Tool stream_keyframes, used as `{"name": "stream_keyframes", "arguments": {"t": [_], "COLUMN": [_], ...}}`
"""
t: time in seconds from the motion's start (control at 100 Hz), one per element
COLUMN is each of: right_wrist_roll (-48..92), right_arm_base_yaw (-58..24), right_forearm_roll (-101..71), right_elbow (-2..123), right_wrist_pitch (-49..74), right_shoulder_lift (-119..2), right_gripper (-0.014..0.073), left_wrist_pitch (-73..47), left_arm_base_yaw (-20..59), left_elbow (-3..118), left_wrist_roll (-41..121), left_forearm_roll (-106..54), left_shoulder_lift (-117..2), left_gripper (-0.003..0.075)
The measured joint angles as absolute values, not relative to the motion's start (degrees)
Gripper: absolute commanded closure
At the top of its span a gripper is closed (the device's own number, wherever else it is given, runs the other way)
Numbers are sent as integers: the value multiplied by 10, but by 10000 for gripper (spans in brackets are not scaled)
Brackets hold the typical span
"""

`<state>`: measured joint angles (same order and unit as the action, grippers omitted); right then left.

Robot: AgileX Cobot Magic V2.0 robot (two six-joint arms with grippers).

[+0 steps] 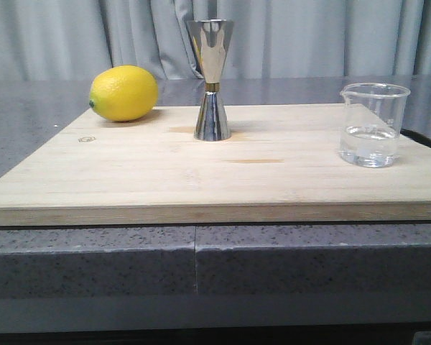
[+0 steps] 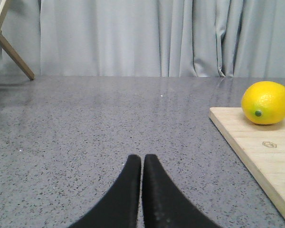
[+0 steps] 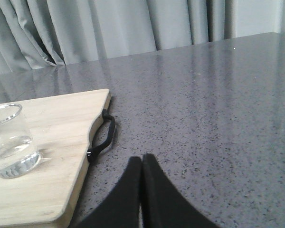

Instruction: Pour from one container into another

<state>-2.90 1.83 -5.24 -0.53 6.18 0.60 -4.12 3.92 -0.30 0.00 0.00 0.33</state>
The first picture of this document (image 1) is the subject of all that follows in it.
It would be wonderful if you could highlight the label sticker bottom right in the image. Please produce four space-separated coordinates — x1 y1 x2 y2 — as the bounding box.
412 331 431 345

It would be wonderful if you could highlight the steel double jigger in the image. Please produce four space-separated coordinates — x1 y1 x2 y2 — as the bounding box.
186 19 233 142

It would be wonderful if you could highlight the wooden cutting board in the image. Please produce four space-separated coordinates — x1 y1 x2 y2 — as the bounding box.
0 104 431 226

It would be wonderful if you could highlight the yellow lemon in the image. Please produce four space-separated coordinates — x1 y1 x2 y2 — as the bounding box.
89 65 159 121

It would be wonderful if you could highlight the grey curtain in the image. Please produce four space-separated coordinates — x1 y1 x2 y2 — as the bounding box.
0 1 431 81

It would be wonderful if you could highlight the clear glass beaker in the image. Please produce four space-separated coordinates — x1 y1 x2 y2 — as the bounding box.
339 83 411 168

